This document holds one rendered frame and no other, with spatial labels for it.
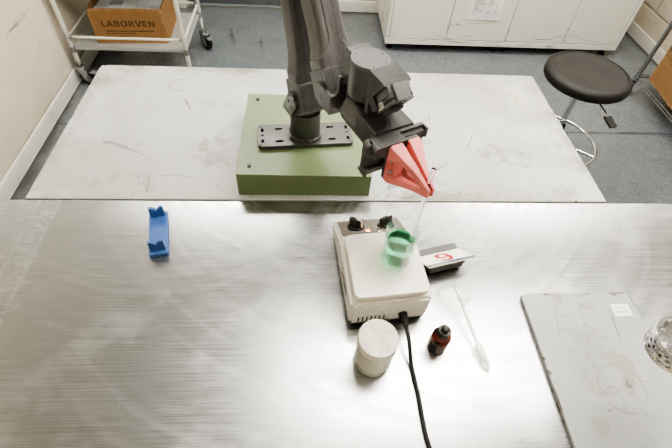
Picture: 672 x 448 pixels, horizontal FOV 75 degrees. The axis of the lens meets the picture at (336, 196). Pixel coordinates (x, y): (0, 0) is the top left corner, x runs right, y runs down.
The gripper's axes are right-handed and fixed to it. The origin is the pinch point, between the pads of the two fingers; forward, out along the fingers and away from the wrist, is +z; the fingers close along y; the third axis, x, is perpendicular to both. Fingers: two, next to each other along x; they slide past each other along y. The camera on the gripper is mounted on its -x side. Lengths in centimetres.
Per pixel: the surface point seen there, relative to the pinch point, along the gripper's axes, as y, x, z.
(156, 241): -35, 25, -26
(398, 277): -3.1, 16.5, 2.8
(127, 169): -36, 26, -49
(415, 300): -1.9, 18.6, 6.5
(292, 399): -24.4, 25.1, 9.5
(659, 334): 18.2, 7.4, 28.0
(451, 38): 175, 108, -174
